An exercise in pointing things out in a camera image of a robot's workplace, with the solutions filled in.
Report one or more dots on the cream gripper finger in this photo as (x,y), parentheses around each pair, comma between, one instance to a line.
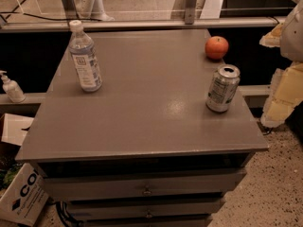
(286,92)
(272,38)

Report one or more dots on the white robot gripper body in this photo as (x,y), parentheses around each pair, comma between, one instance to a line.
(294,39)

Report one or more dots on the silver 7up soda can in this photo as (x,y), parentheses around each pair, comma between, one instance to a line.
(223,87)

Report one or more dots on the clear plastic water bottle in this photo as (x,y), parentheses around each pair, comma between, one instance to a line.
(82,51)

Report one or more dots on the white pump dispenser bottle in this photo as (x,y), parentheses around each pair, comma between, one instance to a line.
(12,88)

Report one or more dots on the red apple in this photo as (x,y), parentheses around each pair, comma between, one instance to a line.
(216,47)

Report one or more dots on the top grey drawer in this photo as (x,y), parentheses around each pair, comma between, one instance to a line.
(144,185)

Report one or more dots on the grey drawer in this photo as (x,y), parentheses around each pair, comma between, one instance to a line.
(144,185)
(145,209)

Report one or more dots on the grey drawer cabinet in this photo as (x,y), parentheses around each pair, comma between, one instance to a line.
(149,116)

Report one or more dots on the white cardboard box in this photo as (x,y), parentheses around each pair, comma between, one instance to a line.
(22,195)

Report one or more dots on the metal frame rail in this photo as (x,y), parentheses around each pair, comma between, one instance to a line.
(266,21)

